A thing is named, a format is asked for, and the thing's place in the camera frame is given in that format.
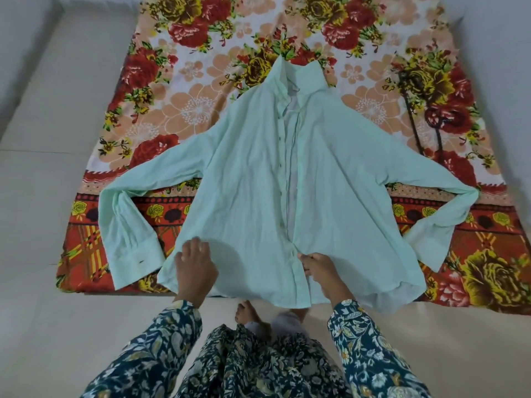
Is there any person's left hand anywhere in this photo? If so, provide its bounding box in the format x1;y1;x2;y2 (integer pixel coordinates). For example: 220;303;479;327
174;238;219;309

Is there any person's right hand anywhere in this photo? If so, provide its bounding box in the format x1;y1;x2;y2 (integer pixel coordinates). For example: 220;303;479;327
297;253;356;308

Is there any mint green long-sleeved shirt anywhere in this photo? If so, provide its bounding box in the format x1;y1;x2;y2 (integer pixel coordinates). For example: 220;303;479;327
98;56;480;315

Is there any person's right forearm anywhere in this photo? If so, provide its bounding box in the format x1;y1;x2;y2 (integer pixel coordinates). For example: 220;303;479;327
327;298;432;398

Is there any person's left forearm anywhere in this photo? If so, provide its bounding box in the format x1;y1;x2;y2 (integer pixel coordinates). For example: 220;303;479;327
80;299;203;398

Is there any white trouser leg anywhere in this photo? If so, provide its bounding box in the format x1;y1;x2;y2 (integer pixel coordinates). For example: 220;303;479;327
245;311;309;337

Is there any person's bare foot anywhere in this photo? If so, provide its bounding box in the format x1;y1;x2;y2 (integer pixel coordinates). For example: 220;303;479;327
235;301;262;326

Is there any dark blue floral dress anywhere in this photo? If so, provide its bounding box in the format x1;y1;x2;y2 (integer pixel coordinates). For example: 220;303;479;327
174;323;354;398

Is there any floral bedsheet with red roses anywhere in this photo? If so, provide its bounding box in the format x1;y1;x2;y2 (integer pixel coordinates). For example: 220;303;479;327
56;0;531;316

